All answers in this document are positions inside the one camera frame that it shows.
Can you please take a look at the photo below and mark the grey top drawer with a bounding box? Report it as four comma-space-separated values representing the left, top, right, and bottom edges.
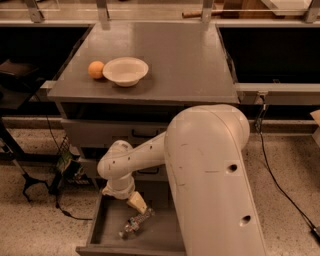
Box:
61, 119, 167, 148

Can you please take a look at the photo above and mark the grey drawer cabinet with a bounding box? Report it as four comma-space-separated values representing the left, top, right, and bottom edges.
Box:
47, 21, 240, 201

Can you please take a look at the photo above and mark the grey middle drawer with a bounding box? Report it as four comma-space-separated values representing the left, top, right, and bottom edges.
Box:
79, 158, 168, 182

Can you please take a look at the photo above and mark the wooden stick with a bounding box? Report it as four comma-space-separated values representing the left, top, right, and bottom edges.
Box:
182, 10, 223, 19

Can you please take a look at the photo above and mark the orange fruit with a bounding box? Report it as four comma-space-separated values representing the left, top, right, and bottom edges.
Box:
88, 61, 104, 79

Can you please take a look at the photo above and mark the white bowl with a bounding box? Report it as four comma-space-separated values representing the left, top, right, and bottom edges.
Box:
102, 57, 149, 87

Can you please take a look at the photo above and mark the green package on floor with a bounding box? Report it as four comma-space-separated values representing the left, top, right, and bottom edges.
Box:
56, 151, 83, 180

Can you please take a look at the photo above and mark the black stand on left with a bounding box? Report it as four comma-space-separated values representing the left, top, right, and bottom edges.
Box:
0, 59, 48, 202

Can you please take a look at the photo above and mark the black top drawer handle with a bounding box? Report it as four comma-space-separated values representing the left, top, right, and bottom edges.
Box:
131, 129, 159, 139

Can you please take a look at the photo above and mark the black cable left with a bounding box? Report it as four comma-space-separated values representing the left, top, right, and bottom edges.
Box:
34, 94, 93, 222

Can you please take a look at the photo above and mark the black middle drawer handle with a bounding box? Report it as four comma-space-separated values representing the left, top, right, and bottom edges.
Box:
137, 167, 159, 175

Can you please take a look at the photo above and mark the clear plastic water bottle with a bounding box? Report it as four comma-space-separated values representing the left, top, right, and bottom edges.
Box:
119, 208, 155, 239

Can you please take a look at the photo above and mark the black power cable right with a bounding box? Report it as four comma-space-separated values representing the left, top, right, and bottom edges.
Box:
254, 94, 320, 239

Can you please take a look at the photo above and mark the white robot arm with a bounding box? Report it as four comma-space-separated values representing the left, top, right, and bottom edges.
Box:
97, 105, 266, 256

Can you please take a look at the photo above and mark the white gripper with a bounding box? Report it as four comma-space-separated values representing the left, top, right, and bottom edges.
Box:
102, 176, 147, 214

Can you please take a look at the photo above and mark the black drawer handle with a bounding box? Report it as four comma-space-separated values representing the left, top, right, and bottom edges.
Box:
137, 167, 159, 175
131, 129, 159, 139

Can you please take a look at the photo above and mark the grey open bottom drawer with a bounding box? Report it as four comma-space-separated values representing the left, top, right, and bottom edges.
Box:
76, 181, 186, 256

